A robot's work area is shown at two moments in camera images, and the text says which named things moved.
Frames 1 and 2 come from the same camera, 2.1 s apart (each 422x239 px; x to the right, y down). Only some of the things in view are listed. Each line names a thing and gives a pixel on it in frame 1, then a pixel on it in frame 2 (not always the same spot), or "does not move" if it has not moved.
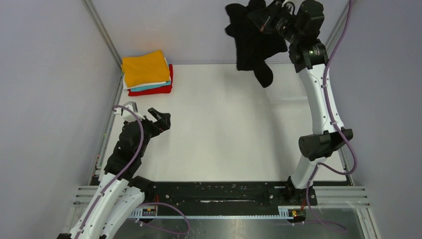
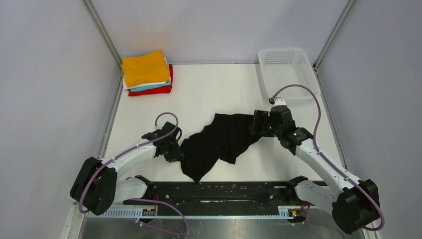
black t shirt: [253, 47] -> [226, 138]
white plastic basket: [285, 84] does not move
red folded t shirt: [164, 90] does not move
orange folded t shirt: [149, 67] does not move
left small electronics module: [149, 212] does not move
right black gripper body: [264, 19] -> [259, 122]
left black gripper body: [152, 129] -> [173, 152]
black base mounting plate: [188, 197] does not move
